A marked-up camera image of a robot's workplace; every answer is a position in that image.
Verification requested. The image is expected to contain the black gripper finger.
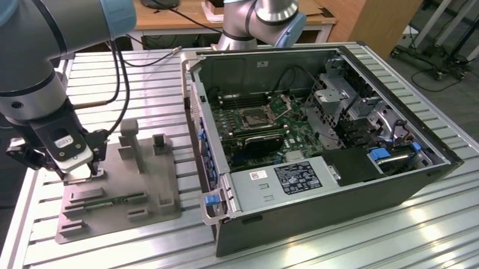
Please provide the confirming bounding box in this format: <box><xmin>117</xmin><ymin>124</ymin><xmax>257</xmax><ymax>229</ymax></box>
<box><xmin>81</xmin><ymin>128</ymin><xmax>112</xmax><ymax>179</ymax></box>
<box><xmin>5</xmin><ymin>139</ymin><xmax>68</xmax><ymax>182</ymax></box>

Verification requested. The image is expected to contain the CPU with silver top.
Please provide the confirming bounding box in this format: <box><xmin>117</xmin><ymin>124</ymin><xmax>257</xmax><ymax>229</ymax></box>
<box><xmin>64</xmin><ymin>171</ymin><xmax>98</xmax><ymax>185</ymax></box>

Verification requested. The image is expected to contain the black RAM slot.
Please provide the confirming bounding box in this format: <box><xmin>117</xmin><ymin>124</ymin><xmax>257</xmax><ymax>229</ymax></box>
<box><xmin>229</xmin><ymin>126</ymin><xmax>284</xmax><ymax>134</ymax></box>
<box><xmin>218</xmin><ymin>100</ymin><xmax>271</xmax><ymax>110</ymax></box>
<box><xmin>224</xmin><ymin>131</ymin><xmax>288</xmax><ymax>140</ymax></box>

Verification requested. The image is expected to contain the CPU socket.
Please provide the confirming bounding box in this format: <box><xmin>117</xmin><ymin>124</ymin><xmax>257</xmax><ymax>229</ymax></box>
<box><xmin>241</xmin><ymin>108</ymin><xmax>277</xmax><ymax>130</ymax></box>

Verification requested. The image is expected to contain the grey plastic parts rack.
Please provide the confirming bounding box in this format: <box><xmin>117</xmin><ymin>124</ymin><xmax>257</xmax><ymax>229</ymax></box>
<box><xmin>54</xmin><ymin>119</ymin><xmax>182</xmax><ymax>244</ymax></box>

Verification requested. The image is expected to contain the green RAM stick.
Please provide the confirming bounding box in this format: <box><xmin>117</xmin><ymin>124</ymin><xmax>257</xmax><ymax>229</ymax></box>
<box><xmin>84</xmin><ymin>193</ymin><xmax>148</xmax><ymax>210</ymax></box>

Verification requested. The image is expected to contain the black graphics card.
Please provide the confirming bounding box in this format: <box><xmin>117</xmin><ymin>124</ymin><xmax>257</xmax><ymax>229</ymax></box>
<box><xmin>237</xmin><ymin>133</ymin><xmax>285</xmax><ymax>160</ymax></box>

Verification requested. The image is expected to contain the silver power supply unit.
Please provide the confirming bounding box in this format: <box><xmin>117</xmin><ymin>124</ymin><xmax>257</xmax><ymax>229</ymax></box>
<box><xmin>228</xmin><ymin>155</ymin><xmax>341</xmax><ymax>213</ymax></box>

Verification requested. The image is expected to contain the wooden desk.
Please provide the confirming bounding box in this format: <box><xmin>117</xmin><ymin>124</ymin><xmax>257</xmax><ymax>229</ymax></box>
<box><xmin>126</xmin><ymin>0</ymin><xmax>340</xmax><ymax>51</ymax></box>

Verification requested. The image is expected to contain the metal socket cover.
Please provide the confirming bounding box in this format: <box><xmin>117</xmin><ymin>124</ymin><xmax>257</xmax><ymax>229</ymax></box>
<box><xmin>267</xmin><ymin>94</ymin><xmax>297</xmax><ymax>118</ymax></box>

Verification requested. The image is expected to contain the green motherboard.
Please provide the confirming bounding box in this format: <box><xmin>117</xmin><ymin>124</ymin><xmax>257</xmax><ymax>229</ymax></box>
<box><xmin>210</xmin><ymin>92</ymin><xmax>323</xmax><ymax>172</ymax></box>

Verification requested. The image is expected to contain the black monitor base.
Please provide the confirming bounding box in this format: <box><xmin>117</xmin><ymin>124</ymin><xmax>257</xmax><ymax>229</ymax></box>
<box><xmin>140</xmin><ymin>0</ymin><xmax>181</xmax><ymax>8</ymax></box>

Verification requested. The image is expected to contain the silver chipset heatsink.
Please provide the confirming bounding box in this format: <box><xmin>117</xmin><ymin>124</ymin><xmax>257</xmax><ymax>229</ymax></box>
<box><xmin>285</xmin><ymin>149</ymin><xmax>312</xmax><ymax>163</ymax></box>

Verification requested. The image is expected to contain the brown cardboard box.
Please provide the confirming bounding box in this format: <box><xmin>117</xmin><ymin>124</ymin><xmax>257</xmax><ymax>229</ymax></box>
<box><xmin>201</xmin><ymin>0</ymin><xmax>225</xmax><ymax>23</ymax></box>

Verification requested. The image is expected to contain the black open PC case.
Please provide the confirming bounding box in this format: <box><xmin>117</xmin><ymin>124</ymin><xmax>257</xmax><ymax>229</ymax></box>
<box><xmin>178</xmin><ymin>41</ymin><xmax>464</xmax><ymax>257</ymax></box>

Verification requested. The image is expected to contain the silver disk bay cage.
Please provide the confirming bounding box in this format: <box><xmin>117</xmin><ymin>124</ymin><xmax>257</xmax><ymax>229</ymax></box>
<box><xmin>309</xmin><ymin>53</ymin><xmax>379</xmax><ymax>141</ymax></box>

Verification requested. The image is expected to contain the black plastic shroud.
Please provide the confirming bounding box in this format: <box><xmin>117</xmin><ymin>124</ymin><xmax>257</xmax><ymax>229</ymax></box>
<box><xmin>321</xmin><ymin>147</ymin><xmax>389</xmax><ymax>188</ymax></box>

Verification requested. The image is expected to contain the blue disk carrier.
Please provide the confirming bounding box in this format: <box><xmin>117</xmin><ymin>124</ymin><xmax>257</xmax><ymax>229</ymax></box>
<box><xmin>367</xmin><ymin>147</ymin><xmax>392</xmax><ymax>166</ymax></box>

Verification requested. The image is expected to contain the wooden cabinet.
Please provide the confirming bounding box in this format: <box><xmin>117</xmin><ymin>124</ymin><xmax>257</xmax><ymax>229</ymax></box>
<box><xmin>327</xmin><ymin>0</ymin><xmax>425</xmax><ymax>61</ymax></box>

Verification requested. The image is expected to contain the black wheeled stand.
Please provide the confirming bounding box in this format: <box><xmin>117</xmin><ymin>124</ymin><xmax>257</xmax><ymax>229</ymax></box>
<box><xmin>391</xmin><ymin>0</ymin><xmax>476</xmax><ymax>82</ymax></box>

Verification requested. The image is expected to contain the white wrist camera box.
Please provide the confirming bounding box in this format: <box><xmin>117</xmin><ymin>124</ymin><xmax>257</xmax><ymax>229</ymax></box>
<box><xmin>45</xmin><ymin>126</ymin><xmax>93</xmax><ymax>174</ymax></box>

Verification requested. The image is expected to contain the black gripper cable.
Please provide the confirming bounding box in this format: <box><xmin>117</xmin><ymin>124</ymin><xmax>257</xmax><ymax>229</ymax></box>
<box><xmin>106</xmin><ymin>52</ymin><xmax>132</xmax><ymax>137</ymax></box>

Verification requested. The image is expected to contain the black cable silver connector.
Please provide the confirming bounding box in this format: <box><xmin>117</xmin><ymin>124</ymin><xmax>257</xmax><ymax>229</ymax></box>
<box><xmin>125</xmin><ymin>33</ymin><xmax>182</xmax><ymax>67</ymax></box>

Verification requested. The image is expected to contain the black internal wire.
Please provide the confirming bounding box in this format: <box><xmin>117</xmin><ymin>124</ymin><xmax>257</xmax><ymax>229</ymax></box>
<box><xmin>269</xmin><ymin>65</ymin><xmax>316</xmax><ymax>94</ymax></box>

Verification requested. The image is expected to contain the white metal frame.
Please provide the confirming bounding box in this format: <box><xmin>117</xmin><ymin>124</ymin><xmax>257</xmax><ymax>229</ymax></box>
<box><xmin>396</xmin><ymin>0</ymin><xmax>464</xmax><ymax>57</ymax></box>

